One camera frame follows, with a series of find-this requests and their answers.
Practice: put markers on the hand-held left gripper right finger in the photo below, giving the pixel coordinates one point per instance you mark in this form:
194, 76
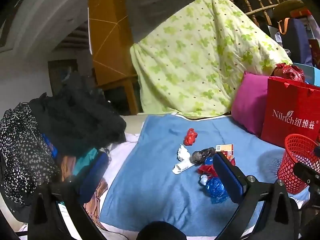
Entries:
228, 177

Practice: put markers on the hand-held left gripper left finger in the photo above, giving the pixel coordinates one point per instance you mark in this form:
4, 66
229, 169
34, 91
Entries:
92, 172

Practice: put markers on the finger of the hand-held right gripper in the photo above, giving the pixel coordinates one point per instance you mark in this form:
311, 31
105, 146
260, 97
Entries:
317, 151
306, 171

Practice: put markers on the blue plastic bag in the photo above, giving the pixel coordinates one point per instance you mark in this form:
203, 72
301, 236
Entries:
215, 187

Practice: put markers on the red plastic mesh basket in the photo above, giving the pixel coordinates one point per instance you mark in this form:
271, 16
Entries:
292, 160

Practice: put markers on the red foil wrapper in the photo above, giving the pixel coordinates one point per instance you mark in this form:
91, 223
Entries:
206, 170

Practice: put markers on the small blue wrapper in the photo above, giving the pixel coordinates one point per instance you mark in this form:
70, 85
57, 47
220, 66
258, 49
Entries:
208, 160

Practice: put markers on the orange and white small box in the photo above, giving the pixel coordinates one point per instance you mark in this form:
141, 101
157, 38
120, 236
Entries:
226, 151

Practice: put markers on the dark grey plastic bag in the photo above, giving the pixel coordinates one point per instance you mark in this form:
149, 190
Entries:
200, 155

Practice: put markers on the blue and white toothpaste box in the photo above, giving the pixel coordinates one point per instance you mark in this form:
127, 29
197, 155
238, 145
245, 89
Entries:
181, 167

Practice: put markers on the white tissue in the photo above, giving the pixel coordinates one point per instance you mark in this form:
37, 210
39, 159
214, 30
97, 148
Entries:
183, 153

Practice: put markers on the teal cloth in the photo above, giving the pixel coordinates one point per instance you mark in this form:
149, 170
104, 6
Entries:
83, 160

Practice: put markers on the striped brown cloth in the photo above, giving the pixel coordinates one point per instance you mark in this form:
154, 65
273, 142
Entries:
96, 202

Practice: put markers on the pile of dark clothes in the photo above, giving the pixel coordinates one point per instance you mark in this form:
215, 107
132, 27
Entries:
75, 120

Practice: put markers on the red paper gift bag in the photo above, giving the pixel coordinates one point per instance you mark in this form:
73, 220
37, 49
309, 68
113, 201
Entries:
287, 97

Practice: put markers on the blue towel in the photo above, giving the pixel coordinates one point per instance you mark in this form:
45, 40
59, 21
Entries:
155, 180

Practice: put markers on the black white-dotted cloth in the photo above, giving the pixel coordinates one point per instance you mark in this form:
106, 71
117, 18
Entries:
22, 150

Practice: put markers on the magenta pillow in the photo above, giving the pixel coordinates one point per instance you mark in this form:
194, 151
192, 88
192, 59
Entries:
247, 105

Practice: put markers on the light blue cardboard box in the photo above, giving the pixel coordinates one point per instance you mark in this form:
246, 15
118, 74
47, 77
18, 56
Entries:
311, 73

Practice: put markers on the red crumpled plastic bag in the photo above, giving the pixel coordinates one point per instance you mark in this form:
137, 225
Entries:
287, 72

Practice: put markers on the dark framed picture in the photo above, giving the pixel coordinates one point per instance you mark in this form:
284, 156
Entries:
61, 76

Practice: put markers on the green floral quilt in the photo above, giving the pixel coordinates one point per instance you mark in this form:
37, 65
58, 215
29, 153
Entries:
195, 55

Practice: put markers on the round wooden tabletop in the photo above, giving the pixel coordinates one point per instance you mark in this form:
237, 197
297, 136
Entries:
287, 7

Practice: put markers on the wooden stair railing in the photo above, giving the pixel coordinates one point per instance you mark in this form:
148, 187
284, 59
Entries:
257, 0

